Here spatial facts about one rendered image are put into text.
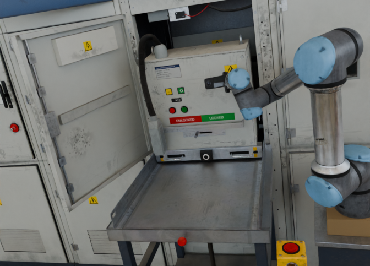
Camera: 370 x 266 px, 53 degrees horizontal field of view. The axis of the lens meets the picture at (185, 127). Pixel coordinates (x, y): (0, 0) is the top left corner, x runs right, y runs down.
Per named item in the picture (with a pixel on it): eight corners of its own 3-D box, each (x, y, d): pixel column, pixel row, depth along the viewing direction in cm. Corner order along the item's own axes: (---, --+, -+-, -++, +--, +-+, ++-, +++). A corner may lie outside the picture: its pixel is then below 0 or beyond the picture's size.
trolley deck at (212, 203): (270, 243, 129) (269, 229, 127) (109, 241, 146) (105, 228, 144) (272, 158, 191) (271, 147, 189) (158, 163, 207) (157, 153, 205)
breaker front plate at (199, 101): (255, 148, 178) (245, 50, 159) (160, 153, 191) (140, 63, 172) (256, 147, 179) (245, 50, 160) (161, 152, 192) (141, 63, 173)
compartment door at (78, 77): (58, 210, 161) (4, 37, 136) (145, 150, 210) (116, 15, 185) (69, 212, 157) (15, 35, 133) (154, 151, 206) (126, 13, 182)
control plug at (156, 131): (164, 155, 179) (156, 122, 172) (154, 156, 180) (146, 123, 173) (168, 147, 185) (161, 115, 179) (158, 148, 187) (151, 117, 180)
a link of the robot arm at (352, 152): (382, 179, 127) (382, 144, 122) (360, 197, 121) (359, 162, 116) (349, 169, 137) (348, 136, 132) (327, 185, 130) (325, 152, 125)
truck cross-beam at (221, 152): (262, 157, 179) (261, 146, 176) (157, 162, 193) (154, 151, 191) (262, 152, 183) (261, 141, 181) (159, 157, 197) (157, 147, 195)
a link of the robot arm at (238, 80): (234, 94, 132) (225, 72, 132) (230, 95, 143) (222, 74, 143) (255, 85, 132) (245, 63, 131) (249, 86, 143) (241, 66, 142)
